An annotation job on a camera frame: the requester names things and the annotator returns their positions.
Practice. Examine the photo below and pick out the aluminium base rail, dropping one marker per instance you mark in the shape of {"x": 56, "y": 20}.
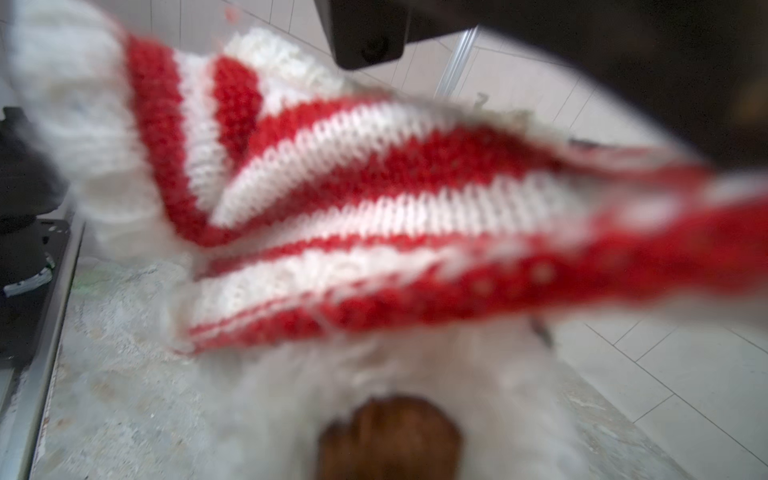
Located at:
{"x": 25, "y": 390}

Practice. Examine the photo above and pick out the red white striped knit sweater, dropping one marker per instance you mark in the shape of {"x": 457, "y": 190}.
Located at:
{"x": 312, "y": 206}

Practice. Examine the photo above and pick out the white teddy bear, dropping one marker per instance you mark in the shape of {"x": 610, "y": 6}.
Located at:
{"x": 458, "y": 401}

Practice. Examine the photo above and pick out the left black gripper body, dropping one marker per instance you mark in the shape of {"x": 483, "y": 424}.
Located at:
{"x": 695, "y": 69}

